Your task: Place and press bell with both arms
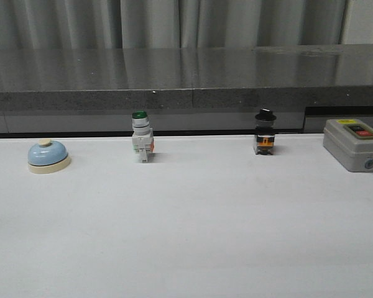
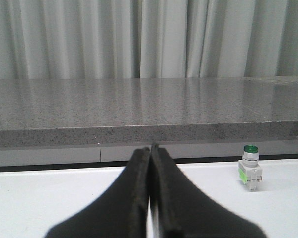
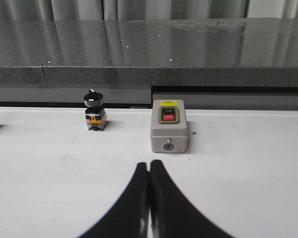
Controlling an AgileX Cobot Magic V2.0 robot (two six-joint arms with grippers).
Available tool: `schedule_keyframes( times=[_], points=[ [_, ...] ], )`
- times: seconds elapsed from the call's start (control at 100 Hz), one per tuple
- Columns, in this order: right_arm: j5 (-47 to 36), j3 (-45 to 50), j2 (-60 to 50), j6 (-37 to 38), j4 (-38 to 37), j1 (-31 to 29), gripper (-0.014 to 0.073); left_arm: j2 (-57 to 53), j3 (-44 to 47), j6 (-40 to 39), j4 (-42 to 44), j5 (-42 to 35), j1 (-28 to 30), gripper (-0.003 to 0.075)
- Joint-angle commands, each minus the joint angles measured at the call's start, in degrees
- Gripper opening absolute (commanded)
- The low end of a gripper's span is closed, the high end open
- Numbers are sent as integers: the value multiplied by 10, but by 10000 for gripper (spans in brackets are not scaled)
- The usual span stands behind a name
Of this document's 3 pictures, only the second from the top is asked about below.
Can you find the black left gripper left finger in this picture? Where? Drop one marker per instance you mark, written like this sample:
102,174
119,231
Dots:
120,212

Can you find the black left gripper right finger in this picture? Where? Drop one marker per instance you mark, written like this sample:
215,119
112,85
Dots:
180,210

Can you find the grey stone counter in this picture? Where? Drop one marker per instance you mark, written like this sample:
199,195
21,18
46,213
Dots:
75,123

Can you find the grey curtain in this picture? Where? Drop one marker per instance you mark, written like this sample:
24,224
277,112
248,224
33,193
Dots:
147,38

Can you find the green pushbutton switch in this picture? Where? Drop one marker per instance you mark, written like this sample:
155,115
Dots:
250,172

